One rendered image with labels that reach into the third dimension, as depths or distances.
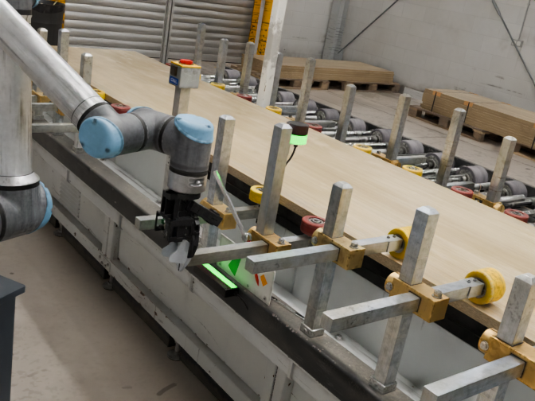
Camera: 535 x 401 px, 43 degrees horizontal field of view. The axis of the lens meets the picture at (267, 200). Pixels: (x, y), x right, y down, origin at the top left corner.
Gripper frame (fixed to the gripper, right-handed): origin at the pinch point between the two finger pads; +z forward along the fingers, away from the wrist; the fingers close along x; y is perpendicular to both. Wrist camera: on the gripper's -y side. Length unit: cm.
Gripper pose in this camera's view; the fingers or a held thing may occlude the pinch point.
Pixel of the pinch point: (182, 266)
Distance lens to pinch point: 168.8
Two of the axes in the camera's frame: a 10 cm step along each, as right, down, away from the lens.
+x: 5.9, 3.6, -7.3
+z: -1.7, 9.3, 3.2
